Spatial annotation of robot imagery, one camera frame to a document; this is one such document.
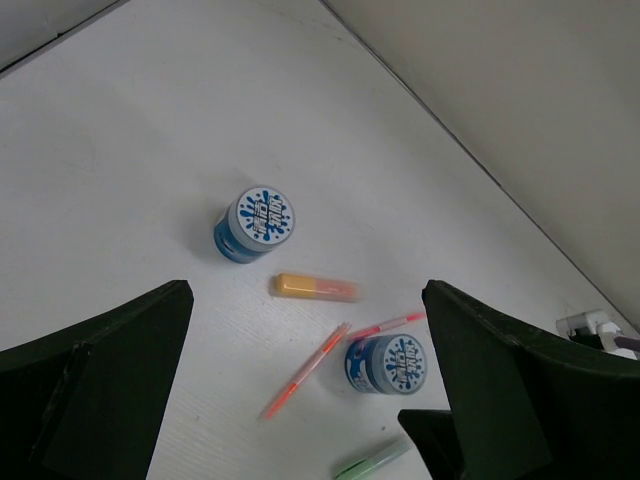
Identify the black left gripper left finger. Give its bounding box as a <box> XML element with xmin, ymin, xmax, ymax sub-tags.
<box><xmin>1</xmin><ymin>280</ymin><xmax>193</xmax><ymax>479</ymax></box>

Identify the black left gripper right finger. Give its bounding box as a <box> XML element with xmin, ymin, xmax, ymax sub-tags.
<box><xmin>398</xmin><ymin>280</ymin><xmax>639</xmax><ymax>479</ymax></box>

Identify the green highlighter marker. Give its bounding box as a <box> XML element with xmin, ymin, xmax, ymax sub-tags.
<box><xmin>334</xmin><ymin>436</ymin><xmax>413</xmax><ymax>480</ymax></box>

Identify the red thin pen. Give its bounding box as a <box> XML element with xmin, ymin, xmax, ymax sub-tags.
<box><xmin>346</xmin><ymin>312</ymin><xmax>426</xmax><ymax>341</ymax></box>

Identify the orange thin pen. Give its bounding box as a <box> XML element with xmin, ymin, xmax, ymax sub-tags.
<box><xmin>259</xmin><ymin>322</ymin><xmax>351</xmax><ymax>420</ymax></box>

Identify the orange highlighter marker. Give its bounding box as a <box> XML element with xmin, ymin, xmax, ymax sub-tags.
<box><xmin>272</xmin><ymin>273</ymin><xmax>361</xmax><ymax>302</ymax></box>

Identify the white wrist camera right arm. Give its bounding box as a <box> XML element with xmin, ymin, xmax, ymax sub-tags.
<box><xmin>556</xmin><ymin>310</ymin><xmax>639</xmax><ymax>360</ymax></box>

